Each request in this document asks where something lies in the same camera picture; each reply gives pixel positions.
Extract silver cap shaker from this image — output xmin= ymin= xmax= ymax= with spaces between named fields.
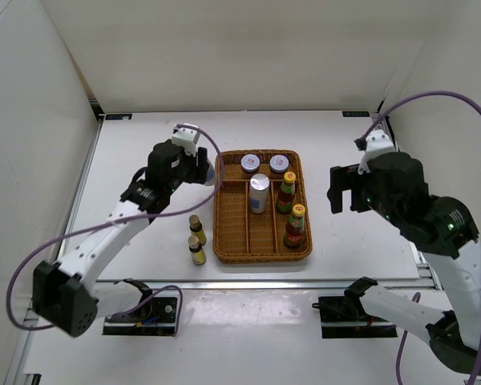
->
xmin=204 ymin=160 xmax=216 ymax=186
xmin=249 ymin=173 xmax=270 ymax=214

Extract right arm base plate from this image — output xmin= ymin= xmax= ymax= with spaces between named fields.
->
xmin=312 ymin=296 xmax=398 ymax=339

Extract brown wicker divided basket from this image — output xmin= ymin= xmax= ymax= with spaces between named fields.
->
xmin=213 ymin=149 xmax=313 ymax=264

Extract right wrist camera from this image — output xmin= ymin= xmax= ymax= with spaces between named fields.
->
xmin=355 ymin=129 xmax=396 ymax=175

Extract small amber bottle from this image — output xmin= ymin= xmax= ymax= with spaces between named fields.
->
xmin=188 ymin=235 xmax=207 ymax=265
xmin=189 ymin=215 xmax=207 ymax=245

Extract white lid jar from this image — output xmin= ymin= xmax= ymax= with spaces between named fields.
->
xmin=240 ymin=153 xmax=261 ymax=180
xmin=269 ymin=154 xmax=289 ymax=179

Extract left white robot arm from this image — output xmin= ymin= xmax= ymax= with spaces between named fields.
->
xmin=33 ymin=140 xmax=215 ymax=337

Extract red sauce bottle yellow cap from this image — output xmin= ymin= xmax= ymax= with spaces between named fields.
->
xmin=283 ymin=204 xmax=306 ymax=248

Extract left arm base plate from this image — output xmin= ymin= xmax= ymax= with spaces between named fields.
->
xmin=102 ymin=289 xmax=182 ymax=337

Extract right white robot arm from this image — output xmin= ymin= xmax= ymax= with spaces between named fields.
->
xmin=327 ymin=152 xmax=481 ymax=376

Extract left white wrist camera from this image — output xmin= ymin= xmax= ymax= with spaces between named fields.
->
xmin=171 ymin=124 xmax=200 ymax=156

